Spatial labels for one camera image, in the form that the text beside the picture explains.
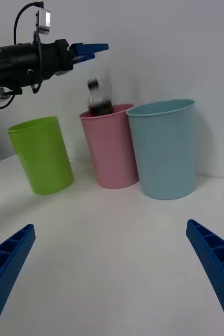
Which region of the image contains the green plastic bin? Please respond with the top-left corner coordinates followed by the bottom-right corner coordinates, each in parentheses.
top-left (6, 116), bottom-right (74, 196)

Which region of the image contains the clear bottle with black cap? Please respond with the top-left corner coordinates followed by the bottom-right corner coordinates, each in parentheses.
top-left (86, 67), bottom-right (114, 117)

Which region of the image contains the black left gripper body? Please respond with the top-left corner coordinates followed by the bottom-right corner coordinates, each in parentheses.
top-left (40, 39), bottom-right (74, 81)

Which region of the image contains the pale blue plastic bin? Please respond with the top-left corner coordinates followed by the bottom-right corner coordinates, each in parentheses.
top-left (126, 98), bottom-right (196, 201)

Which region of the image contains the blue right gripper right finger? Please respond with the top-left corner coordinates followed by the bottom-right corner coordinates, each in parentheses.
top-left (186, 219), bottom-right (224, 336)

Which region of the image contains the black camera cable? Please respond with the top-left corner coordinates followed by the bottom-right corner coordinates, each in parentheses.
top-left (13, 1), bottom-right (45, 45)

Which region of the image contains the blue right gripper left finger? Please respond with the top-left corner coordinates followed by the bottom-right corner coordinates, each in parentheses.
top-left (0, 223), bottom-right (36, 336)

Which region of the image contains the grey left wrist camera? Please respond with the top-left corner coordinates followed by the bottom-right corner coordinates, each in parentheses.
top-left (35, 7), bottom-right (51, 37)

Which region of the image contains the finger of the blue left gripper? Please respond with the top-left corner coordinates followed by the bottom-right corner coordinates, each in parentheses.
top-left (69, 43), bottom-right (110, 54)
top-left (71, 52), bottom-right (96, 65)

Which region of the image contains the pink plastic bin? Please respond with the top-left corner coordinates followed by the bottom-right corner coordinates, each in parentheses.
top-left (79, 103), bottom-right (140, 190)

